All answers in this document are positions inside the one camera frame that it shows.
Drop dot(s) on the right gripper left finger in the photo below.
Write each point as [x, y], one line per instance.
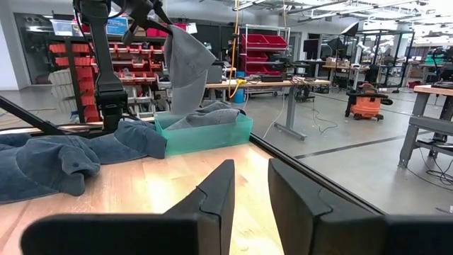
[217, 212]

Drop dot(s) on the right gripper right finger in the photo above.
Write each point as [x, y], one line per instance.
[311, 219]

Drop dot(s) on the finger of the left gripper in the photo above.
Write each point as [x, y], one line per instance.
[134, 31]
[161, 19]

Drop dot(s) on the blue denim baseball cap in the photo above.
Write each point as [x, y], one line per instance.
[53, 166]
[138, 140]
[14, 141]

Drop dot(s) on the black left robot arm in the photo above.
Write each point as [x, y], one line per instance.
[106, 88]

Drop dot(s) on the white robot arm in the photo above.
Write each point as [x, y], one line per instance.
[371, 49]

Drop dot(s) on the blue sign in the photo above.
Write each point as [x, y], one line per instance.
[117, 25]

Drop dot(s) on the shelf with red bins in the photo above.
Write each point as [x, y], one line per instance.
[138, 63]

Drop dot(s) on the teal plastic bin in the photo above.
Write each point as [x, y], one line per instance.
[205, 140]

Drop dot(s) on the metal rack with red bins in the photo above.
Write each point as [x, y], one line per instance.
[263, 40]

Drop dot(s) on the blue barrel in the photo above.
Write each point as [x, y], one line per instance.
[239, 93]

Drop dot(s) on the wood-top table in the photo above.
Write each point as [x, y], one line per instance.
[290, 106]

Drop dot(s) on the orange shop vacuum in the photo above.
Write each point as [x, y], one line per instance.
[366, 104]

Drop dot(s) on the grey metal workbench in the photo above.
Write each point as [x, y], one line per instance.
[424, 122]

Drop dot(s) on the black monitor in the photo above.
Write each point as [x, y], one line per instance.
[311, 47]

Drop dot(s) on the black studio softbox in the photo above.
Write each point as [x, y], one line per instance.
[350, 29]

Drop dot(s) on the black rack frame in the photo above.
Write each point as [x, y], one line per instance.
[410, 56]

